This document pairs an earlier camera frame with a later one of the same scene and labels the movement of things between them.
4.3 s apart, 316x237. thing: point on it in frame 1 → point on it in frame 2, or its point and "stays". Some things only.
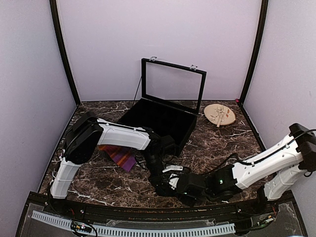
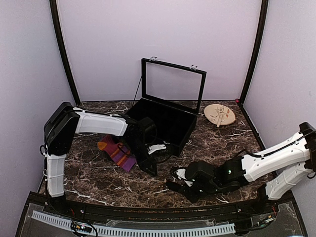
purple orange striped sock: [124, 157] stays
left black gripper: [159, 179] → [152, 161]
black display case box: [171, 96] stays
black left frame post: [54, 16] stays
